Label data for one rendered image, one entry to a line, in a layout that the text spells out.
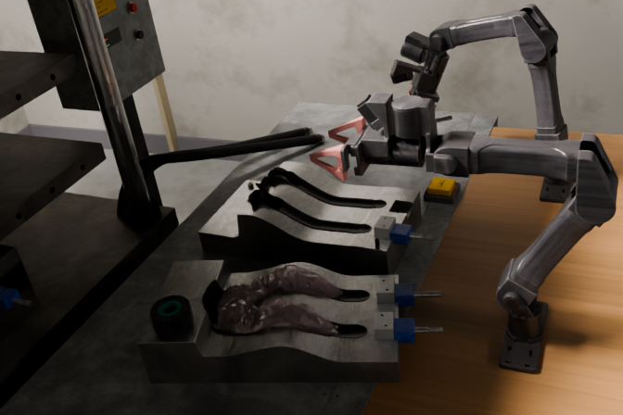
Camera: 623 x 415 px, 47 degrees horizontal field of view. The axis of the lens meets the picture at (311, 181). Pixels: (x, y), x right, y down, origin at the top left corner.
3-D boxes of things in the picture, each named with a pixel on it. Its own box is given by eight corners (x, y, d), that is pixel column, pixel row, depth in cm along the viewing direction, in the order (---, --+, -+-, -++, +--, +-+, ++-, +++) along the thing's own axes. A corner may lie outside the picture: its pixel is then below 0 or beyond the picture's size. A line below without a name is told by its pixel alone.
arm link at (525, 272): (489, 299, 137) (590, 182, 116) (495, 278, 142) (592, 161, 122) (518, 316, 136) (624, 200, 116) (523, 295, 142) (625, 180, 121)
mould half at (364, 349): (400, 294, 158) (397, 254, 152) (400, 382, 136) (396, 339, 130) (184, 298, 166) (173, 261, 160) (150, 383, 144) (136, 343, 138)
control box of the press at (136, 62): (235, 331, 274) (143, -62, 200) (195, 388, 251) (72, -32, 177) (187, 320, 282) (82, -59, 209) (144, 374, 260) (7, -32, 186)
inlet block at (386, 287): (440, 295, 151) (439, 275, 149) (441, 311, 147) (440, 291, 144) (378, 297, 153) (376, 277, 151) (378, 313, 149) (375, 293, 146)
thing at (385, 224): (437, 242, 162) (436, 222, 159) (431, 255, 158) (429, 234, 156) (382, 233, 167) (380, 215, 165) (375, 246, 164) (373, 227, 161)
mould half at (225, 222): (421, 220, 181) (419, 174, 175) (389, 282, 162) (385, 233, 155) (249, 197, 202) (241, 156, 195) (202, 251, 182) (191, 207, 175)
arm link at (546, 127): (537, 157, 185) (520, 37, 172) (546, 145, 189) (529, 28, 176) (561, 158, 181) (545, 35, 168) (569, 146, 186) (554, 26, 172)
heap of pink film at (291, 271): (344, 284, 154) (340, 255, 150) (337, 342, 139) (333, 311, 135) (228, 287, 158) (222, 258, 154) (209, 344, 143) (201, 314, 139)
